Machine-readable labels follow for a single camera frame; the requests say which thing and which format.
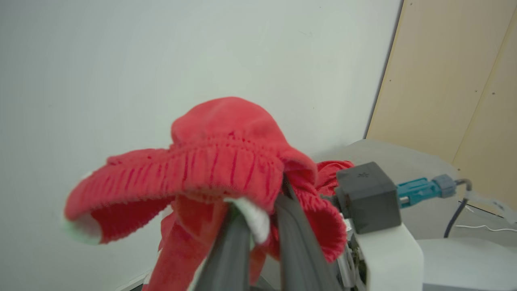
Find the dark grey wrist camera box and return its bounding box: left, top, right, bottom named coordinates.
left=334, top=162, right=403, bottom=235

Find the thin dark grey cable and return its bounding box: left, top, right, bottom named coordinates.
left=443, top=179, right=473, bottom=239

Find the red knitted garment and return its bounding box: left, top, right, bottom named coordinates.
left=64, top=96, right=356, bottom=291

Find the light wooden wall panel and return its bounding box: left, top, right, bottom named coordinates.
left=366, top=0, right=517, bottom=215

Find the thin white cable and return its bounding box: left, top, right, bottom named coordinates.
left=454, top=224, right=517, bottom=234

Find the teal cable connector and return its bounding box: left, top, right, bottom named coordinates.
left=397, top=174, right=458, bottom=209

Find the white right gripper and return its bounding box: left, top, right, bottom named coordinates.
left=275, top=178, right=425, bottom=291

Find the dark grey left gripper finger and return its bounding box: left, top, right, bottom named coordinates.
left=194, top=204, right=253, bottom=291

